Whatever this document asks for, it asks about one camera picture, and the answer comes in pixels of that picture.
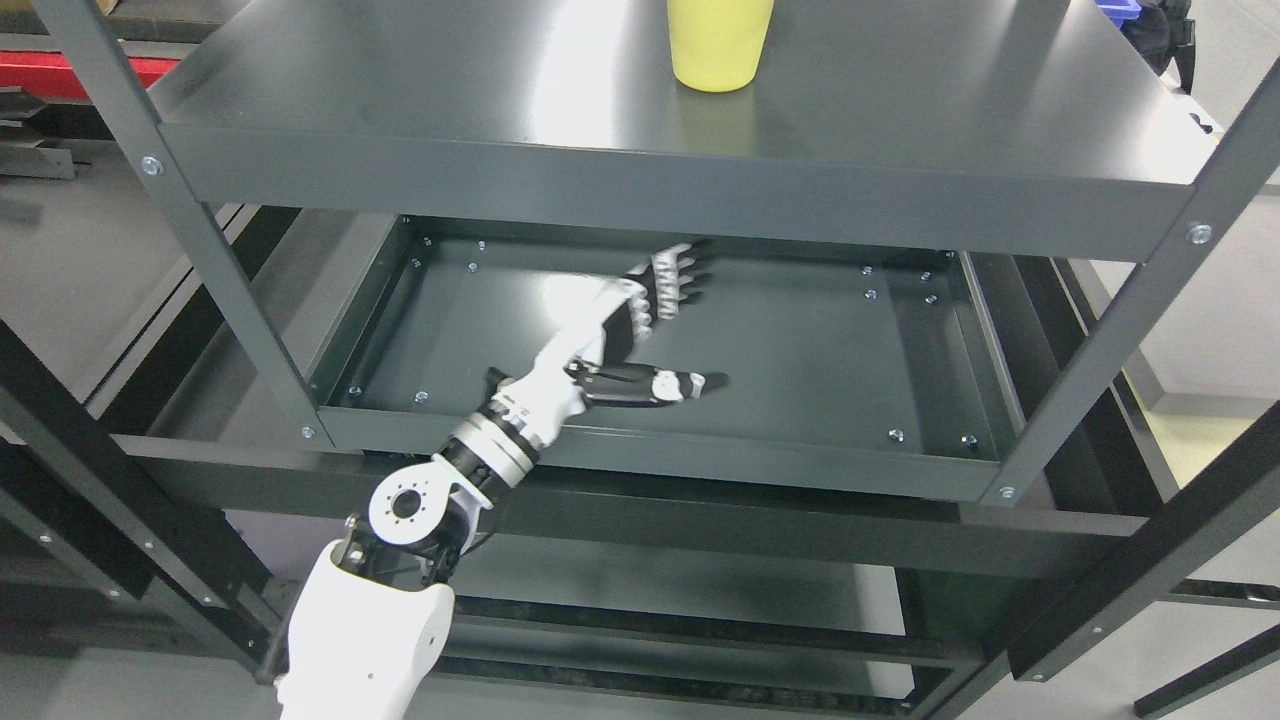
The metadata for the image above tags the yellow plastic cup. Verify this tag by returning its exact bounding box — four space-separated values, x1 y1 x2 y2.
666 1 774 94

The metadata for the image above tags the grey metal shelf unit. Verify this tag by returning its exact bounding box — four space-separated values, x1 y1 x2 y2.
29 0 1280 720

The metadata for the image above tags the blue plastic crate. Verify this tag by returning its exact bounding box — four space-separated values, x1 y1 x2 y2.
1093 0 1143 27

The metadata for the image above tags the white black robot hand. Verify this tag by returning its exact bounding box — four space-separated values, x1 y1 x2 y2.
477 240 730 448

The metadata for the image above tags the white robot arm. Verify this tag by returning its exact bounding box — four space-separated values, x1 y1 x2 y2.
274 389 582 719

